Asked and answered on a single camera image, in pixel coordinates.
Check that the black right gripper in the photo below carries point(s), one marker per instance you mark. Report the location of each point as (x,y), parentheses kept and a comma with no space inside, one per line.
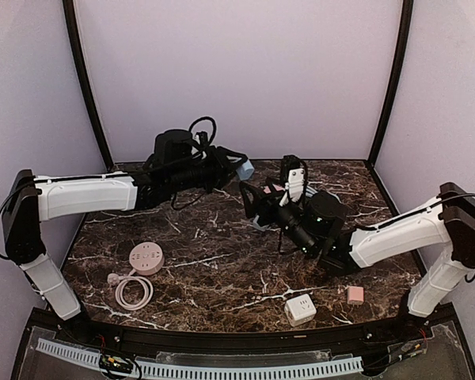
(267,208)

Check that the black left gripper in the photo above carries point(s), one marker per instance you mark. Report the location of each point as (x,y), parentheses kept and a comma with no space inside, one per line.
(219,169)

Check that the small circuit board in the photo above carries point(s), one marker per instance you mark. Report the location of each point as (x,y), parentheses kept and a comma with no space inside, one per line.
(115,364)

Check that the black right corner post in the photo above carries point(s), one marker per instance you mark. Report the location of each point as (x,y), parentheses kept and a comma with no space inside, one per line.
(393,83)

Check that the blue cube plug adapter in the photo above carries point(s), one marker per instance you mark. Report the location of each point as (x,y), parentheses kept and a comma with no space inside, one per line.
(245,170)

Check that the pink cube socket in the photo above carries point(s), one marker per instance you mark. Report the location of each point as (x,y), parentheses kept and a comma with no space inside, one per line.
(273,189)

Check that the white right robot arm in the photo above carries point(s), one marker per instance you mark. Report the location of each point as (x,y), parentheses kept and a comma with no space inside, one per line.
(447,220)

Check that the black left corner post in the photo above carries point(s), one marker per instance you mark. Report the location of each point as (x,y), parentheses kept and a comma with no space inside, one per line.
(75,41)

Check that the white slotted cable duct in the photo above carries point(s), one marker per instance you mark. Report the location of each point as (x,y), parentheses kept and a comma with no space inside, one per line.
(174,366)

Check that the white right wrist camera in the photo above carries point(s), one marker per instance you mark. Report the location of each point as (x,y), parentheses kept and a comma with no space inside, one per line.
(293,177)

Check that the black corner post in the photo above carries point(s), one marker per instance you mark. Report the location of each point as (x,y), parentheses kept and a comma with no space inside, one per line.
(75,41)
(393,83)

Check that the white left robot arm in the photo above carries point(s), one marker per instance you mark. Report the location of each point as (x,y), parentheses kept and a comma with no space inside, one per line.
(36,199)

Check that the white cube socket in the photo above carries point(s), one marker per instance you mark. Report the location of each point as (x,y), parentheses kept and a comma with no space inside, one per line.
(300,310)

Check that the pink round socket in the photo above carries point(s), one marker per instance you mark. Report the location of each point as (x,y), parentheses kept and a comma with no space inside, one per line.
(147,258)

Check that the small pink charger plug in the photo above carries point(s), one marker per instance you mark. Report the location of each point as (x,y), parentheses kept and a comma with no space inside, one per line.
(355,295)

